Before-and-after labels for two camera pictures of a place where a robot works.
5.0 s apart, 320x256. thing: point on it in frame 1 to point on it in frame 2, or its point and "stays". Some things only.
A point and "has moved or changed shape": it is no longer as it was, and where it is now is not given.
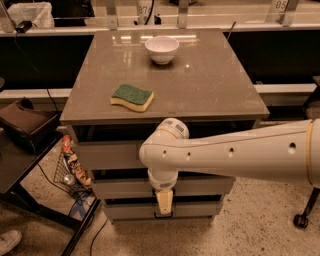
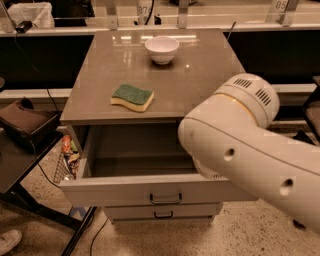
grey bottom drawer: x=152 y=211 stays
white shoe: x=8 y=240 stays
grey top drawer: x=111 y=156 has moved or changed shape
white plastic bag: x=38 y=13 stays
